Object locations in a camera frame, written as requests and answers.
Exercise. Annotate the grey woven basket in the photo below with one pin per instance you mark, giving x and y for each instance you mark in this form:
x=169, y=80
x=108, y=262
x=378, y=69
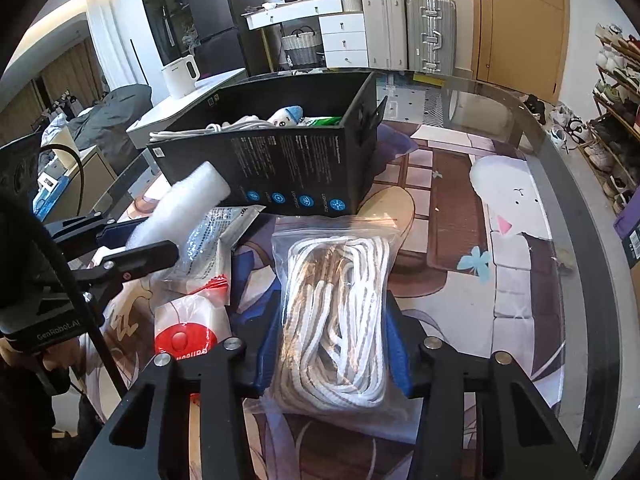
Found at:
x=300, y=50

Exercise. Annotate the white electric kettle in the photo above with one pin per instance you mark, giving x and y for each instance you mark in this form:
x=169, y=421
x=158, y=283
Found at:
x=177, y=80

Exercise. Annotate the purple box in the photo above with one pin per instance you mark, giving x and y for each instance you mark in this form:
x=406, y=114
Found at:
x=627, y=225

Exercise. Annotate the clear printed packet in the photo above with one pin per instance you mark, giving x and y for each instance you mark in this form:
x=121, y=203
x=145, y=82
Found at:
x=210, y=245

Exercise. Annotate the beige low cabinet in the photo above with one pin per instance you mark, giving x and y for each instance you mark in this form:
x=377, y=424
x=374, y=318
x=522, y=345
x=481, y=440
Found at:
x=95, y=175

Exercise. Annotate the wooden shoe rack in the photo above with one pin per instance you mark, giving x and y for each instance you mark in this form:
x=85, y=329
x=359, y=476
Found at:
x=617, y=105

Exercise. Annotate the black sneaker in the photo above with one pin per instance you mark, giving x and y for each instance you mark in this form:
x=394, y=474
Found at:
x=536, y=107

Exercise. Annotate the white side table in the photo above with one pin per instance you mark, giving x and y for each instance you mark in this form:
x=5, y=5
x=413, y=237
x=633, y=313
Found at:
x=210, y=85

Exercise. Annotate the green and white packet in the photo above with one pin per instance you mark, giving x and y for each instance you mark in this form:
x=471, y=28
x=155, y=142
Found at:
x=325, y=121

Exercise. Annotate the white vanity desk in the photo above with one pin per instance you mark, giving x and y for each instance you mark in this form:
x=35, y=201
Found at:
x=345, y=40

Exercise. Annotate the black cardboard box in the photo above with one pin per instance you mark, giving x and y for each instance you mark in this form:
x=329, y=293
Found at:
x=280, y=175

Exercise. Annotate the silver suitcase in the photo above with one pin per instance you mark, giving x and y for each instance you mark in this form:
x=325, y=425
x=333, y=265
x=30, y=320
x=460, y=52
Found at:
x=430, y=35

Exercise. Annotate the white and blue plush toy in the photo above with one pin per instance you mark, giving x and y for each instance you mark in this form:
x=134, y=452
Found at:
x=287, y=115

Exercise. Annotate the beige cylinder container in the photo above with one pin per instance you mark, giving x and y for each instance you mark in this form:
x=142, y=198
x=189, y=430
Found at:
x=65, y=135

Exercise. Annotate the person's left hand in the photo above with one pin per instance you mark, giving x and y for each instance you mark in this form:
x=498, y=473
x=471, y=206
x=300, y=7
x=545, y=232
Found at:
x=60, y=360

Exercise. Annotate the white curtain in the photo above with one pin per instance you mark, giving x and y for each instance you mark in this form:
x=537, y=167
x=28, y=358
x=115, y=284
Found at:
x=112, y=45

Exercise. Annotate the wooden door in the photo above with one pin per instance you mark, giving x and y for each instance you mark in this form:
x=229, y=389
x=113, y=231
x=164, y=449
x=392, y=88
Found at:
x=525, y=25

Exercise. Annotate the dark grey refrigerator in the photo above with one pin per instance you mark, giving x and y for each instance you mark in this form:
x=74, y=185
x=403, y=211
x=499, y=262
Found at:
x=215, y=5

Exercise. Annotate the white foam wrap roll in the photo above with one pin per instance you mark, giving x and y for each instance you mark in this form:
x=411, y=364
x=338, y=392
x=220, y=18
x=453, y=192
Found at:
x=185, y=200

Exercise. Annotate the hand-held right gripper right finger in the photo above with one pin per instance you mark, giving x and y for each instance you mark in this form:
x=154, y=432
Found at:
x=400, y=355

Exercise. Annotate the printed cartoon desk mat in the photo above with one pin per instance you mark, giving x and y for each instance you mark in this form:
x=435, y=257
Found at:
x=450, y=240

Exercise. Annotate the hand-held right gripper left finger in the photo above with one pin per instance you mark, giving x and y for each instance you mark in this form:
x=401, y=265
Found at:
x=262, y=355

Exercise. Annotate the clothes rack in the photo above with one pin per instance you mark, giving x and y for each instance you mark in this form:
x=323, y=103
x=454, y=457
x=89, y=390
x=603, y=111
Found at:
x=60, y=105

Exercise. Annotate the shoe rack with shoes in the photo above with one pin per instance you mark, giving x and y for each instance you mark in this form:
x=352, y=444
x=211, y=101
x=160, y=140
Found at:
x=615, y=67

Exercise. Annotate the black glass cabinet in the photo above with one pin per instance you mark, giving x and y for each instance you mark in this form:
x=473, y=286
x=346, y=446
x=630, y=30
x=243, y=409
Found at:
x=160, y=10

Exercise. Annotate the white suitcase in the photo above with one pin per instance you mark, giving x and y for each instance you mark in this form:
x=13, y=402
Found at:
x=382, y=30

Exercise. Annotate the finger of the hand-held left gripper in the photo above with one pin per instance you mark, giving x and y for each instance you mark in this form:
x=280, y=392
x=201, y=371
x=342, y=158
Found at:
x=120, y=227
x=145, y=257

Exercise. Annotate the white sneakers pair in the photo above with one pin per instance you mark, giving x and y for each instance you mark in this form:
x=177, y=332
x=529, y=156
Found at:
x=570, y=127

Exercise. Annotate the red and white packet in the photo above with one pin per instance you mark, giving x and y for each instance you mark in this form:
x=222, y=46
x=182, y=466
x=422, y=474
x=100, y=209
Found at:
x=190, y=320

